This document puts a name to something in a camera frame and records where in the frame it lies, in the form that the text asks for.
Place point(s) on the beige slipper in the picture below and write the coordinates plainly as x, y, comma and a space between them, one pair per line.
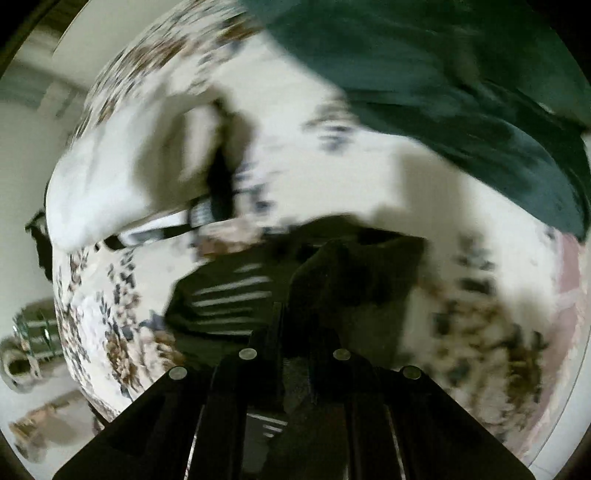
18, 367

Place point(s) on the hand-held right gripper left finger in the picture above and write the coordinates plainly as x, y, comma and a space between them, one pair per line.
267, 350

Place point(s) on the black garment with white stripes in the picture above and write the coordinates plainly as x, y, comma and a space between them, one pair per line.
351, 277

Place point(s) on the pink cloth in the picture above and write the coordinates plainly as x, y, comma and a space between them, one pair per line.
570, 295

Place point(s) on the dark green cloth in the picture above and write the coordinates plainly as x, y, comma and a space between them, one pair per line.
438, 78

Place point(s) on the brown slipper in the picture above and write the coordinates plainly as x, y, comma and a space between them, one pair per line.
44, 427

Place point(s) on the slippers on floor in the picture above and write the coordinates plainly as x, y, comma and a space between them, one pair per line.
37, 327

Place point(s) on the dark object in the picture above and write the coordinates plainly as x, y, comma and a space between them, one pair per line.
42, 244

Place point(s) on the floral bedsheet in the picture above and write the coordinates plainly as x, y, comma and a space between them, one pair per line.
369, 184

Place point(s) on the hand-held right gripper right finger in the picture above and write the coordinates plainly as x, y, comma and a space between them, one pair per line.
364, 387

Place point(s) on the white garment with black band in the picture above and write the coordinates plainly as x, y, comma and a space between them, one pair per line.
106, 184

